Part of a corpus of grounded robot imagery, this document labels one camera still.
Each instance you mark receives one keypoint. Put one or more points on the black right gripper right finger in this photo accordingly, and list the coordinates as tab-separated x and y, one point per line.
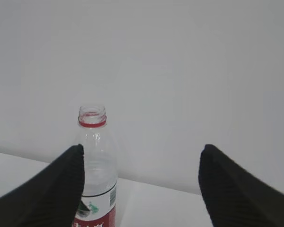
234	197

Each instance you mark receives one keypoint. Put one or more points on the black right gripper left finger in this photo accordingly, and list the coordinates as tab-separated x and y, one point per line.
50	198

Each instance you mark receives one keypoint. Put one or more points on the Nongfu Spring water bottle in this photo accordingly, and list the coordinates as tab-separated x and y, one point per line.
97	207

